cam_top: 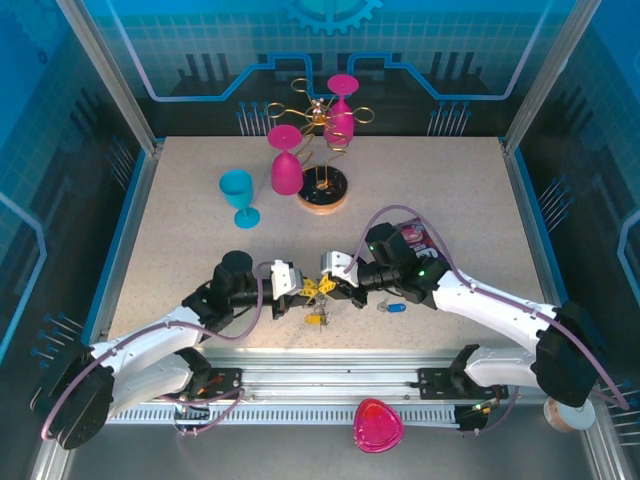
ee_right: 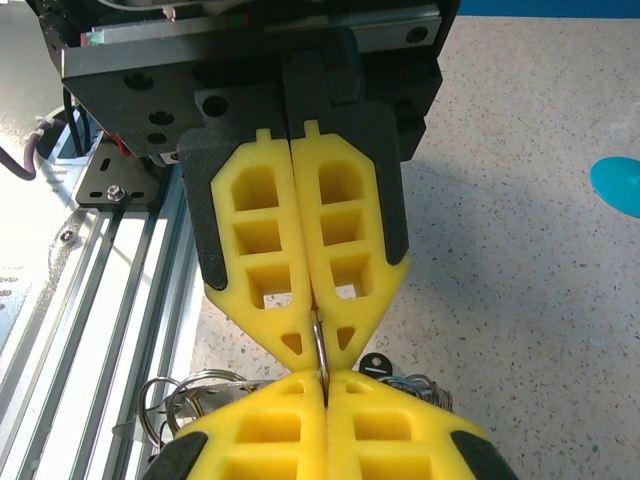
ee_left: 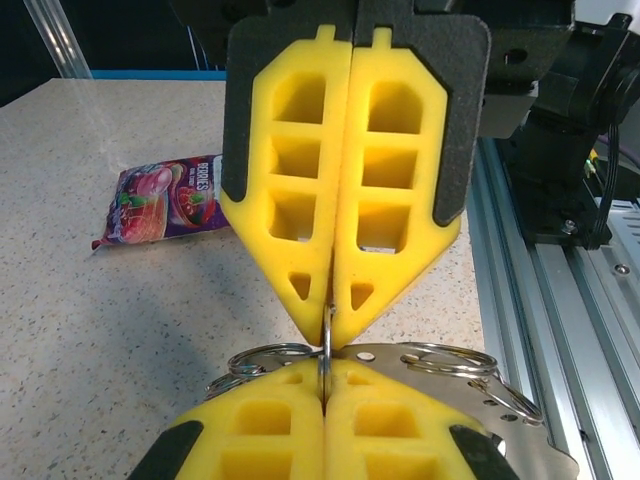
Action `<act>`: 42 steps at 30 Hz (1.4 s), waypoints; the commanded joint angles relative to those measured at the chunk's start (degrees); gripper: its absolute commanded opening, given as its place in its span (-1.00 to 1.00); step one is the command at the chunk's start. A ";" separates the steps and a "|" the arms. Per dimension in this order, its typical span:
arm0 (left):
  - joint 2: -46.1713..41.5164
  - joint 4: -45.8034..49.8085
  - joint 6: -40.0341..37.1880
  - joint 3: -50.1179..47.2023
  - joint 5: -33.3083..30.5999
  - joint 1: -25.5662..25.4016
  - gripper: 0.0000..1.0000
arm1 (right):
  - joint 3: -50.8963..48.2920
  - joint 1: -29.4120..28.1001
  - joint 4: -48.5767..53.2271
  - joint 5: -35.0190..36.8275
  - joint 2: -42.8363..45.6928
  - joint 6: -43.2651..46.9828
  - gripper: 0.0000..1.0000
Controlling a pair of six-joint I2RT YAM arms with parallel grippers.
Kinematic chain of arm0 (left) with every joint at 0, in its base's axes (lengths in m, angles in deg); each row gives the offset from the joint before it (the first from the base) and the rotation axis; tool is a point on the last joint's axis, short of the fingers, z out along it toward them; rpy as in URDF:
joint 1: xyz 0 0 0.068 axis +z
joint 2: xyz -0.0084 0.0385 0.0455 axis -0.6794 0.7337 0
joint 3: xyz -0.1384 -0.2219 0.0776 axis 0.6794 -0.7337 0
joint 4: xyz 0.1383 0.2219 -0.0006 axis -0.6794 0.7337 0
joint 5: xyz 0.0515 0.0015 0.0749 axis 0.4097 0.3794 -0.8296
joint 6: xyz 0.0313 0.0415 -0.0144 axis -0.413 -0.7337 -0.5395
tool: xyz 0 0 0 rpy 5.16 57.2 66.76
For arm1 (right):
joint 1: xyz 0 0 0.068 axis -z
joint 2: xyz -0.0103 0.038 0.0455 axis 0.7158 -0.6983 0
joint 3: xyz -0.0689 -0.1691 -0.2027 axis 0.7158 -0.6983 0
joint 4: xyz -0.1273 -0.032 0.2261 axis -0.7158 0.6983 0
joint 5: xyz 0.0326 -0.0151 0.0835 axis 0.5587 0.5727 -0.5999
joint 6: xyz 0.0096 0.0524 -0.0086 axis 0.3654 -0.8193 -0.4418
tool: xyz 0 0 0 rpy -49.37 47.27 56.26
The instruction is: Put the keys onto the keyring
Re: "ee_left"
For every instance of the steel perforated key plate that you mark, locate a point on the steel perforated key plate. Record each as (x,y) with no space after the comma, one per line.
(440,395)

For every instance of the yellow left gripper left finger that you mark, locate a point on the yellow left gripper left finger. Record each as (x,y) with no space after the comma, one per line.
(270,440)

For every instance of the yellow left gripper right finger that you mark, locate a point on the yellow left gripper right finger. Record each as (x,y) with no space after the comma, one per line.
(400,440)

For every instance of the purple berry snack packet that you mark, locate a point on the purple berry snack packet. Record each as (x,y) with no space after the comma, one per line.
(160,200)

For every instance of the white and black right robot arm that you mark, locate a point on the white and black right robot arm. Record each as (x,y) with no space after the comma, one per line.
(565,165)

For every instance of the aluminium frame post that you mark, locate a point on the aluminium frame post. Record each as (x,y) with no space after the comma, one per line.
(55,40)

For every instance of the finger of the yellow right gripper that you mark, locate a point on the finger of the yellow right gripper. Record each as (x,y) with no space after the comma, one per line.
(265,165)
(430,165)

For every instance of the aluminium mounting rail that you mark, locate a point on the aluminium mounting rail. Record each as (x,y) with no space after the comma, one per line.
(550,325)

